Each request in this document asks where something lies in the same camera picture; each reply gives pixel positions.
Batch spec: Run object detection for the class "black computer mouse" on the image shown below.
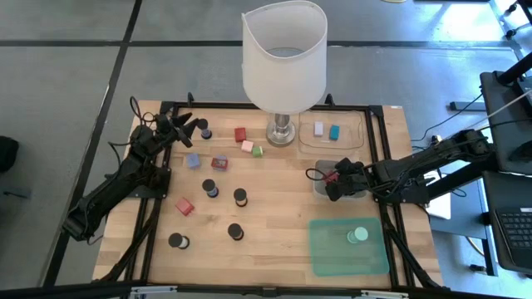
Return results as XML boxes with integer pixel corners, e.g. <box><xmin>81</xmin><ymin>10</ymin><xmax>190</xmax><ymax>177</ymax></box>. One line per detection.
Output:
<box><xmin>509</xmin><ymin>140</ymin><xmax>532</xmax><ymax>164</ymax></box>

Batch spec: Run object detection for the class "black hourglass orange sand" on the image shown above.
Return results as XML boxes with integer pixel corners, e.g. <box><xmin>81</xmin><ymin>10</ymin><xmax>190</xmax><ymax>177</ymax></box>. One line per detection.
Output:
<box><xmin>233</xmin><ymin>187</ymin><xmax>249</xmax><ymax>208</ymax></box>

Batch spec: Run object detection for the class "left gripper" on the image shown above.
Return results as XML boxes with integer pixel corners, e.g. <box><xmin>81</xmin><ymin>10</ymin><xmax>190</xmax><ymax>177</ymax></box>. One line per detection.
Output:
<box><xmin>155</xmin><ymin>111</ymin><xmax>201</xmax><ymax>149</ymax></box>

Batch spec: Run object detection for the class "black side stand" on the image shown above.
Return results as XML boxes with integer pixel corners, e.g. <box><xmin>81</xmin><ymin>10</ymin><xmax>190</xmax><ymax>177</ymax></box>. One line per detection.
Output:
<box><xmin>427</xmin><ymin>51</ymin><xmax>532</xmax><ymax>200</ymax></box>

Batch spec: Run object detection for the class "grey floor bar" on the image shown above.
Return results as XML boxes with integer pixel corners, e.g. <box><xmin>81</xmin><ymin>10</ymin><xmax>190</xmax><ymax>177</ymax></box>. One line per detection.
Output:
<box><xmin>449</xmin><ymin>100</ymin><xmax>487</xmax><ymax>112</ymax></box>

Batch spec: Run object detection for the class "black front crossbar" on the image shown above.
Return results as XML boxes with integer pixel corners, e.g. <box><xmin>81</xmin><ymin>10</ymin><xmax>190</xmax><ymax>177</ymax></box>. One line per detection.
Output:
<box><xmin>0</xmin><ymin>280</ymin><xmax>532</xmax><ymax>299</ymax></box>

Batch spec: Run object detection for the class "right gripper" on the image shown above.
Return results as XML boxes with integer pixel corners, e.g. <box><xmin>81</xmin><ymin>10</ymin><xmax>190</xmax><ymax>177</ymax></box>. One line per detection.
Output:
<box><xmin>325</xmin><ymin>156</ymin><xmax>377</xmax><ymax>203</ymax></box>

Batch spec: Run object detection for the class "grey chair leg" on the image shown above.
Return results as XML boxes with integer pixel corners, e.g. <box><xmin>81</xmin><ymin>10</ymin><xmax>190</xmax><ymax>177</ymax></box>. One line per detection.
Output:
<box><xmin>0</xmin><ymin>185</ymin><xmax>33</xmax><ymax>200</ymax></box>

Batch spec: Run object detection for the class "black hourglass purple sand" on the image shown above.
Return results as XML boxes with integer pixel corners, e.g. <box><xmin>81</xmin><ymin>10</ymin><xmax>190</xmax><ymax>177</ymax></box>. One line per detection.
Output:
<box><xmin>195</xmin><ymin>118</ymin><xmax>213</xmax><ymax>140</ymax></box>

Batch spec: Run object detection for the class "table lamp white shade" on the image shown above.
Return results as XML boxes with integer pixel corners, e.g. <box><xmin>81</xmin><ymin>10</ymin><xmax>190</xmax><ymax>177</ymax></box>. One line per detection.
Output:
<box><xmin>241</xmin><ymin>0</ymin><xmax>329</xmax><ymax>149</ymax></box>

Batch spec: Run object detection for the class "black floor cable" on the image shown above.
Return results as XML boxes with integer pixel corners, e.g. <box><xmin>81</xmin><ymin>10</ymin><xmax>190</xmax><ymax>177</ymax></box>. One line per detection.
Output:
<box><xmin>411</xmin><ymin>93</ymin><xmax>485</xmax><ymax>143</ymax></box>

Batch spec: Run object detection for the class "mint green hourglass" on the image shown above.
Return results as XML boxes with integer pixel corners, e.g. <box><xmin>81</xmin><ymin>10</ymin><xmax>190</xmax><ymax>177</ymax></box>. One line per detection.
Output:
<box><xmin>346</xmin><ymin>226</ymin><xmax>370</xmax><ymax>245</ymax></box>

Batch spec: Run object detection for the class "black hourglass white sand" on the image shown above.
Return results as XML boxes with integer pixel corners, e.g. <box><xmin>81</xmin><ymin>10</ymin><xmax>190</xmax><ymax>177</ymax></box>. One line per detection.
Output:
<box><xmin>167</xmin><ymin>232</ymin><xmax>190</xmax><ymax>250</ymax></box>

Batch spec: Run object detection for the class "black hourglass red sand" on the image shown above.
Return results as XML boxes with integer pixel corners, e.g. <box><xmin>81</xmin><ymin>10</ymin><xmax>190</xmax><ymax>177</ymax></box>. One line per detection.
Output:
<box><xmin>227</xmin><ymin>223</ymin><xmax>245</xmax><ymax>242</ymax></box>

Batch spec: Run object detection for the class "person's foot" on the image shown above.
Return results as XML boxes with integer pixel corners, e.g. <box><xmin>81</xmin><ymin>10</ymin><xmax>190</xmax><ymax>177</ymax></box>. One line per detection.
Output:
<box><xmin>0</xmin><ymin>135</ymin><xmax>21</xmax><ymax>174</ymax></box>

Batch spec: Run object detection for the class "small clear container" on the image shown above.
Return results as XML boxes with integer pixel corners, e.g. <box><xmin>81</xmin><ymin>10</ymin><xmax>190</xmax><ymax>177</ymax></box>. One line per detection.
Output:
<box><xmin>313</xmin><ymin>159</ymin><xmax>370</xmax><ymax>199</ymax></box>

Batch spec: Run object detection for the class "clear plastic tray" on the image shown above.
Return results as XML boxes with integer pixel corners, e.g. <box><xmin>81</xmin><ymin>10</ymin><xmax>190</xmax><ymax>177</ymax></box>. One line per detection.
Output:
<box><xmin>297</xmin><ymin>108</ymin><xmax>367</xmax><ymax>158</ymax></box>

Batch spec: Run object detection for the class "black laptop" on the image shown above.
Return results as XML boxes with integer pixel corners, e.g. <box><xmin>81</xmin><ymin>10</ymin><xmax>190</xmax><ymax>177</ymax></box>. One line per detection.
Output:
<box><xmin>483</xmin><ymin>169</ymin><xmax>532</xmax><ymax>276</ymax></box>

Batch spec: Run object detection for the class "white box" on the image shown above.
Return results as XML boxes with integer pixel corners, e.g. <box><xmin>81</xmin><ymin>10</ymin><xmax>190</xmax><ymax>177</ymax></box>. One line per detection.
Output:
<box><xmin>423</xmin><ymin>169</ymin><xmax>453</xmax><ymax>221</ymax></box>

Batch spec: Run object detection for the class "green translucent tray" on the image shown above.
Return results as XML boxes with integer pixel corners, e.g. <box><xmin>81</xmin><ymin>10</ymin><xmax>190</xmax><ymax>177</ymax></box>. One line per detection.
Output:
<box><xmin>308</xmin><ymin>217</ymin><xmax>391</xmax><ymax>278</ymax></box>

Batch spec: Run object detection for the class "black aluminium table frame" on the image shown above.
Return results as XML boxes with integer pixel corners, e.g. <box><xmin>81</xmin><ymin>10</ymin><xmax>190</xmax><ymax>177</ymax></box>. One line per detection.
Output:
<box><xmin>93</xmin><ymin>93</ymin><xmax>444</xmax><ymax>292</ymax></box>

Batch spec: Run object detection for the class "black hourglass blue sand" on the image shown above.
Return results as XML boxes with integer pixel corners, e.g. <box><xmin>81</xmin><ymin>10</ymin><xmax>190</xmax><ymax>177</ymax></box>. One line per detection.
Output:
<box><xmin>201</xmin><ymin>178</ymin><xmax>220</xmax><ymax>199</ymax></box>

